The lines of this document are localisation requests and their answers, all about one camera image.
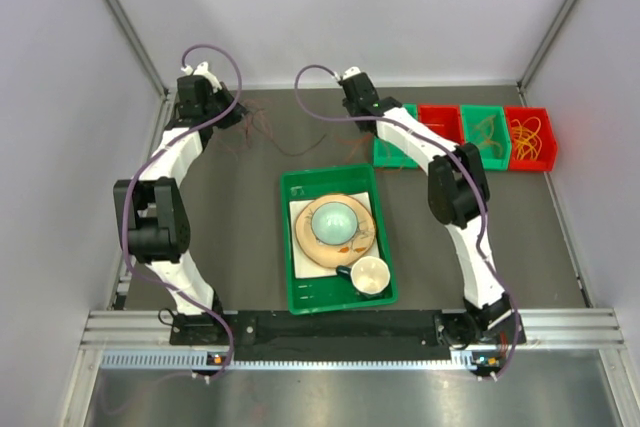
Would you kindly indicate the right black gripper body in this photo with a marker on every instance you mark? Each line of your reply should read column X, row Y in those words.
column 350, row 109

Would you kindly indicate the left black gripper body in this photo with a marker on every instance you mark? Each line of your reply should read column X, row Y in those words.
column 218, row 102

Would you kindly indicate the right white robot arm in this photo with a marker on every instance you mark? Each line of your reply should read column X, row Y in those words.
column 458, row 196

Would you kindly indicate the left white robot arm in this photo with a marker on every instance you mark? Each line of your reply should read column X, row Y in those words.
column 154, row 227

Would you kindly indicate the green bin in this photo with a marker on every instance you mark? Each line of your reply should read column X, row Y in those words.
column 486, row 127
column 387, row 156

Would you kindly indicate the red bin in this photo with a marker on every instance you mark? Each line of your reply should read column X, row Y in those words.
column 444, row 120
column 534, row 146

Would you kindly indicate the pale blue upturned bowl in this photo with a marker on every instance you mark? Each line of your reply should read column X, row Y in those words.
column 334, row 223

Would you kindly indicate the beige ceramic plate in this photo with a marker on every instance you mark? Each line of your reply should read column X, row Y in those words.
column 332, row 230

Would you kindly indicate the white paper napkin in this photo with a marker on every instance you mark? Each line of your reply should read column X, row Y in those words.
column 313, row 259

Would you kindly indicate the white and green cup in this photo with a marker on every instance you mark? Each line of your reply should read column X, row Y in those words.
column 369, row 275

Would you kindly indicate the large green plastic tray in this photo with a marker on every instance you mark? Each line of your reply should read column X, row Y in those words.
column 334, row 293

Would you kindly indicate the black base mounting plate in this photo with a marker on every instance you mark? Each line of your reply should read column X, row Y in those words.
column 251, row 328

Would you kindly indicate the left aluminium frame post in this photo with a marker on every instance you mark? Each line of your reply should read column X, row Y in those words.
column 135, row 44

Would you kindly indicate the aluminium frame post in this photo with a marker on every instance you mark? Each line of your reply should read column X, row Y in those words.
column 135, row 44
column 550, row 37

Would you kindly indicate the right aluminium frame post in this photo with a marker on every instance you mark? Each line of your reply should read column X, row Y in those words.
column 550, row 37

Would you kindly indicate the aluminium front rail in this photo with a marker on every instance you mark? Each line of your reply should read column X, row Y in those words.
column 550, row 329

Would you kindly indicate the grey slotted cable duct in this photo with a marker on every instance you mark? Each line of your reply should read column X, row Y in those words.
column 205, row 361

